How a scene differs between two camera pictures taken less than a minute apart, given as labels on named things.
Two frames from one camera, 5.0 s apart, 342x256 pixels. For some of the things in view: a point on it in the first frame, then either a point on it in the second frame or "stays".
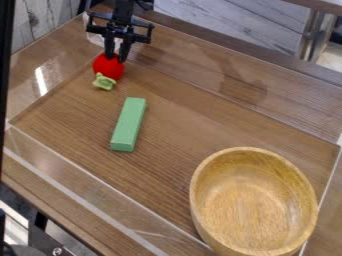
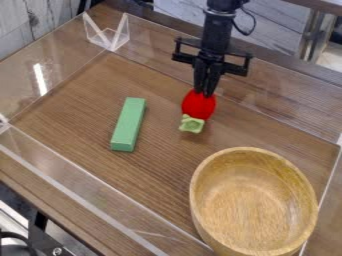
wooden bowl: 253,202 stays
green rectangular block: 129,124 stays
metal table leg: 313,34 stays
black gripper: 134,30 to 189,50
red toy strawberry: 110,67 to 198,105
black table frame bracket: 42,240 stays
